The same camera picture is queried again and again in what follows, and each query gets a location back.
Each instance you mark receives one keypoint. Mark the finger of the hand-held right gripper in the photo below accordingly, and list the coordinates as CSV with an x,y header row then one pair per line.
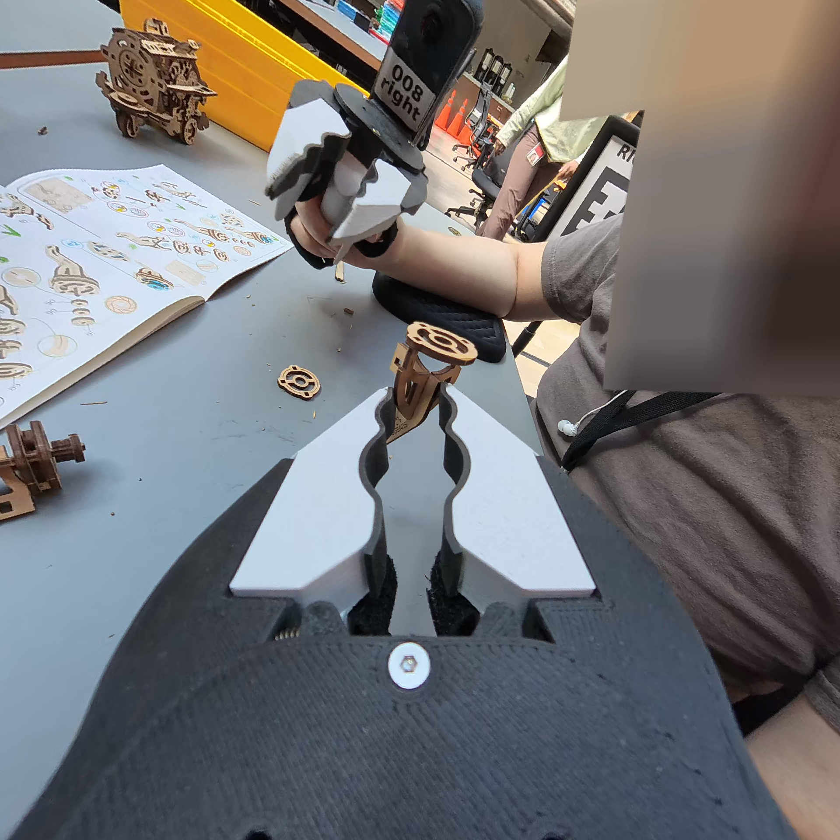
x,y
380,197
305,138

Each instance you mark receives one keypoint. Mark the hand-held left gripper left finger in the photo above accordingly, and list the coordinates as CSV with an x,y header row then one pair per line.
x,y
315,525

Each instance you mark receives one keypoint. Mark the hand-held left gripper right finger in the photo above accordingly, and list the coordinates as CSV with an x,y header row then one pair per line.
x,y
518,525

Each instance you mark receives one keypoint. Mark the wooden lever model part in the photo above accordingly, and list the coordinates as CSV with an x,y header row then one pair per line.
x,y
433,341

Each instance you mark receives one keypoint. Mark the person's right forearm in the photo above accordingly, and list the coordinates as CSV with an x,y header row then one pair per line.
x,y
459,269

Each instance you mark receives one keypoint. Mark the person's left forearm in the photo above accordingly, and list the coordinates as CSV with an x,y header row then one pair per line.
x,y
800,781

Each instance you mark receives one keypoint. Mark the assembled wooden steampunk model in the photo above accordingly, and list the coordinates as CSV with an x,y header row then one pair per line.
x,y
154,79

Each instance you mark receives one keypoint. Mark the person's right hand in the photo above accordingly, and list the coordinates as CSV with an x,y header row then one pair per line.
x,y
318,237

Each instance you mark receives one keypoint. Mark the orange traffic cone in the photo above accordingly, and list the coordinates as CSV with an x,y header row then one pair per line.
x,y
446,113
464,124

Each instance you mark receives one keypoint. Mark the yellow plastic bin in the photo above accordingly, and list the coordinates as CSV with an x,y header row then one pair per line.
x,y
249,59

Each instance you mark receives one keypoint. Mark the black office chair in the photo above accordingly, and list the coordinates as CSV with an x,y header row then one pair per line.
x,y
489,182

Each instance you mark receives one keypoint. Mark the black padded wrist rest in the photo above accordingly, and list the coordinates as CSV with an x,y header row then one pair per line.
x,y
453,328

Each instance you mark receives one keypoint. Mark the person's grey shirt torso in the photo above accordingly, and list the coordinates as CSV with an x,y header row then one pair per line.
x,y
689,512

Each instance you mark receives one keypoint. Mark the black framed tag sign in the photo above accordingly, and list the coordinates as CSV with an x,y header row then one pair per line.
x,y
590,197

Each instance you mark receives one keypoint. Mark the open instruction booklet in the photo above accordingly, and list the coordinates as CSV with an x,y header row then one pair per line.
x,y
98,262

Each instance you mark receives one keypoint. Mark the brown wooden strip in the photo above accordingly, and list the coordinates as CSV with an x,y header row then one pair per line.
x,y
46,59

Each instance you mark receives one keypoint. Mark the wooden gear shaft subassembly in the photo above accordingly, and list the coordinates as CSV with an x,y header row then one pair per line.
x,y
29,463

